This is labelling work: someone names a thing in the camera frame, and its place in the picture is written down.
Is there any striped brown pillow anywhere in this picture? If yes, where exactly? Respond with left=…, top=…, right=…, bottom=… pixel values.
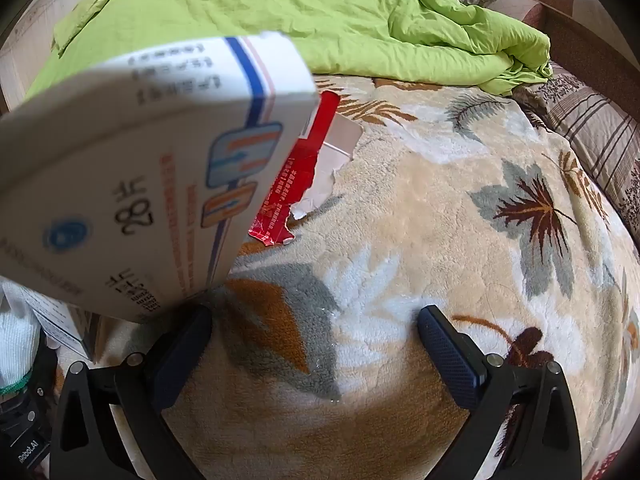
left=515, top=62, right=640, bottom=236

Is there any red torn cardboard pack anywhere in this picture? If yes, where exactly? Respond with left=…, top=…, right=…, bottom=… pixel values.
left=248, top=91, right=364, bottom=248

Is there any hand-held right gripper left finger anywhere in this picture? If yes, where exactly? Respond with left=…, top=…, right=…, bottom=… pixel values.
left=49, top=305, right=216, bottom=480

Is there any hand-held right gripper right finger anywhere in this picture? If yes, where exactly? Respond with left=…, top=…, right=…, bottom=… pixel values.
left=416, top=305, right=583, bottom=480

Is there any small white printed box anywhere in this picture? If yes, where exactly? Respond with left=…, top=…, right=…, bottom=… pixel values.
left=27, top=297, right=88, bottom=361

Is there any leaf-print fleece blanket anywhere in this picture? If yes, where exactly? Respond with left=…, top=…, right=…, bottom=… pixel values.
left=95, top=74, right=640, bottom=480

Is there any green quilt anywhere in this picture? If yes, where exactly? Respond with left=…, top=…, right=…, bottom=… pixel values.
left=25, top=0, right=553, bottom=101

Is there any white blue-striped medicine box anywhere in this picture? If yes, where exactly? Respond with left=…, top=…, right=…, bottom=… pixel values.
left=0, top=31, right=321, bottom=326

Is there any white woven bag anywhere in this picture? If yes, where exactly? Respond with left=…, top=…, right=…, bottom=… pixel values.
left=0, top=280, right=43, bottom=396

